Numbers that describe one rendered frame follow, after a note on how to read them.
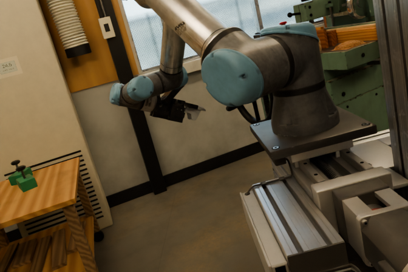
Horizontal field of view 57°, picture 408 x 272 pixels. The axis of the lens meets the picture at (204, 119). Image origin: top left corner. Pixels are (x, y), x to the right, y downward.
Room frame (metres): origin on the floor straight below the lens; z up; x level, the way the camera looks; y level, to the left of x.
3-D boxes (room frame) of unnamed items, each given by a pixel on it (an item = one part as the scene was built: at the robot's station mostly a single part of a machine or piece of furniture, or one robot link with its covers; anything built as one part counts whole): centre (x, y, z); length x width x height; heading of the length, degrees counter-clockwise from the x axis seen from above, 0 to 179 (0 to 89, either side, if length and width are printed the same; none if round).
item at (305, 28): (0.82, -0.22, 0.98); 0.13 x 0.12 x 0.14; 122
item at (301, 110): (0.82, -0.22, 0.87); 0.15 x 0.15 x 0.10
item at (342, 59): (1.47, -0.41, 0.87); 0.61 x 0.30 x 0.06; 24
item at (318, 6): (1.52, -0.53, 1.03); 0.14 x 0.07 x 0.09; 114
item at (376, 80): (1.57, -0.62, 0.76); 0.57 x 0.45 x 0.09; 114
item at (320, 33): (1.45, -0.44, 0.93); 0.25 x 0.01 x 0.07; 24
